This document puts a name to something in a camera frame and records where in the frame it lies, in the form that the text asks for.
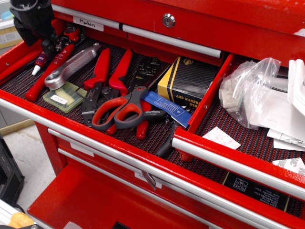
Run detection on red handled crimping tool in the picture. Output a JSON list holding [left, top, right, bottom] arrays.
[[81, 48, 133, 127]]

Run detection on white papers stack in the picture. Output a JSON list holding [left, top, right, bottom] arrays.
[[255, 59, 305, 147]]

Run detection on red grey scissors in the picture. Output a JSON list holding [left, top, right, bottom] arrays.
[[92, 86, 166, 131]]

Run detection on blue plastic pouch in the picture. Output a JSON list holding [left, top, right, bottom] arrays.
[[142, 91, 192, 128]]

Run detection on black multi crimper tool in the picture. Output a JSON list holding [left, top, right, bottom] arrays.
[[129, 57, 171, 93]]

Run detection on silver cabinet lock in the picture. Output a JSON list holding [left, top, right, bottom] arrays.
[[162, 13, 176, 28]]

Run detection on black equipment box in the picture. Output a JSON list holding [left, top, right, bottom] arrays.
[[0, 136, 25, 205]]

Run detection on black yellow wrench set box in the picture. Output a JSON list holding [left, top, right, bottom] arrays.
[[157, 56, 219, 109]]

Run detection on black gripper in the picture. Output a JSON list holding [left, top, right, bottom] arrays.
[[10, 0, 59, 62]]

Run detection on clear plastic bag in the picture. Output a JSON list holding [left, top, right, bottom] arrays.
[[219, 58, 288, 129]]

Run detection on cardboard box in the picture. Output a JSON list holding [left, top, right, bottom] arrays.
[[0, 27, 22, 49]]

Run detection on green clear plastic case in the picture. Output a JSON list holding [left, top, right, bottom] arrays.
[[43, 82, 87, 113]]

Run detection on red tool chest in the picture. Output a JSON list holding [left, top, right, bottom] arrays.
[[0, 0, 305, 229]]

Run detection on silver utility knife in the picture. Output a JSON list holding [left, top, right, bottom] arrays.
[[44, 43, 102, 90]]

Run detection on black drill bit case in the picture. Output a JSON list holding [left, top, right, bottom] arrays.
[[222, 172, 289, 211]]

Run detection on white markers label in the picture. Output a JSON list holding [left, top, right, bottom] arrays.
[[73, 16, 104, 31]]

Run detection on red handled wire stripper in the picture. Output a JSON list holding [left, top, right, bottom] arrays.
[[25, 23, 86, 102]]

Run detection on white 3M adhesive pad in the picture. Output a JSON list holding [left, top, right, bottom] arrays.
[[272, 157, 305, 176]]

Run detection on red glue tube white cap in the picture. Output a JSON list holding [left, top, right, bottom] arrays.
[[31, 52, 47, 75]]

